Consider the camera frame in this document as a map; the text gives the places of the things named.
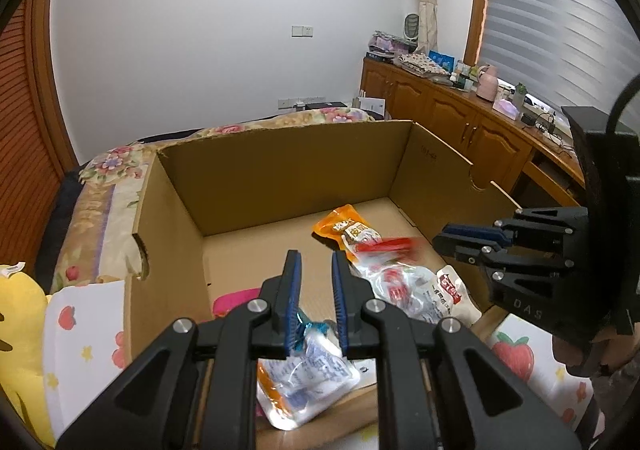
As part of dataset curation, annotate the black cable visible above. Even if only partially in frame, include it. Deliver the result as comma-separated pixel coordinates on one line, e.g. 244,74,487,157
606,78,640,137

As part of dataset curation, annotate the pink cake packet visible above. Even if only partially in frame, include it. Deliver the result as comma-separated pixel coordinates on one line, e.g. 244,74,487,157
212,288,262,319

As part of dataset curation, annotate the wooden cabinet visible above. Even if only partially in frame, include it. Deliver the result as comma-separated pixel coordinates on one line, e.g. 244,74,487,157
361,57,587,211

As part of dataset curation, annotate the clear snack packet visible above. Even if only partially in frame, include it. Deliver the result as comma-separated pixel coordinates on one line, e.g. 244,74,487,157
350,257,443,327

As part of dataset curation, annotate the dark cloth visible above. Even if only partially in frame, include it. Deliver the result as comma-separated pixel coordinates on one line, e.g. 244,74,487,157
34,165,86,281

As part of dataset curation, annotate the pink kettle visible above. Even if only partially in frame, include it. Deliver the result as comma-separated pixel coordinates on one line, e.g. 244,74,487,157
475,63,500,102

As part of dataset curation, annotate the orange snack packet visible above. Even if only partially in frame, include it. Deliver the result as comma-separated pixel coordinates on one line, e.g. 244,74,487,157
312,204,382,261

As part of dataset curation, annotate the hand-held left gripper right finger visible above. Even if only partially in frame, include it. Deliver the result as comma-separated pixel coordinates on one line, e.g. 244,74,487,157
331,250,583,450

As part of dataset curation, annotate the folded floral cloth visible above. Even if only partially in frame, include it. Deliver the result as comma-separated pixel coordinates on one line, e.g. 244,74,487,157
396,51,452,79

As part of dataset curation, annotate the grey window blind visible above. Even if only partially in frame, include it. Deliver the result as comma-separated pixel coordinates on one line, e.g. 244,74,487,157
477,0,637,131

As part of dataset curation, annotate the white paper bag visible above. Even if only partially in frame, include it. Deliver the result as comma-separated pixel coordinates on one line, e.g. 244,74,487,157
356,96,387,119

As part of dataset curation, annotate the yellow plush toy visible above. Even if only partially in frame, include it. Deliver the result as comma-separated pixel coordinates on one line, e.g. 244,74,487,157
0,261,57,447

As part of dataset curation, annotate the cardboard box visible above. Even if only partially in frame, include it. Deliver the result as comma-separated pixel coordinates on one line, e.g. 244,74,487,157
122,119,523,450

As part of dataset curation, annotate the blue snack packet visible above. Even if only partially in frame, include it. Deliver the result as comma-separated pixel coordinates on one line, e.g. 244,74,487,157
256,312,361,431

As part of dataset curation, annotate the strawberry print tablecloth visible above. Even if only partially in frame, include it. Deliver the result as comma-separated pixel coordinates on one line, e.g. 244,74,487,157
42,279,596,450

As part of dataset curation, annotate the person's right hand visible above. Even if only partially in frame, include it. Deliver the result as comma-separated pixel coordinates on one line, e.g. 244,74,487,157
552,330,577,375

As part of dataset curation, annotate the pink tissue box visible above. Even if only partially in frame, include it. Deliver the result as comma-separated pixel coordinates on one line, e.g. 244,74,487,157
492,98,524,120

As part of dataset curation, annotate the power strip with cables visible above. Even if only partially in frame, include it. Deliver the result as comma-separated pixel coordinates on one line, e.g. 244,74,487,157
521,110,558,131

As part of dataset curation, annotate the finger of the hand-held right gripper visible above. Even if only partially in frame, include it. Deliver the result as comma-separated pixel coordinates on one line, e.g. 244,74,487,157
441,206,588,251
431,234,577,281

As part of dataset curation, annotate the wooden louvered wardrobe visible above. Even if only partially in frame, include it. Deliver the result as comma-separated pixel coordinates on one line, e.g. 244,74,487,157
0,0,80,281

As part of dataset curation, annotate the purple bag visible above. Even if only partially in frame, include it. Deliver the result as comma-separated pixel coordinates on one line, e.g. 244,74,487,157
369,30,417,56

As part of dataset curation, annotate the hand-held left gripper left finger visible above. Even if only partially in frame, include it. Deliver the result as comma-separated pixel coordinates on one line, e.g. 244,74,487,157
57,250,303,450

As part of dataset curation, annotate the floral quilt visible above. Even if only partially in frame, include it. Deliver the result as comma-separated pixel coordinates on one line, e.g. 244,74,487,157
50,106,378,293

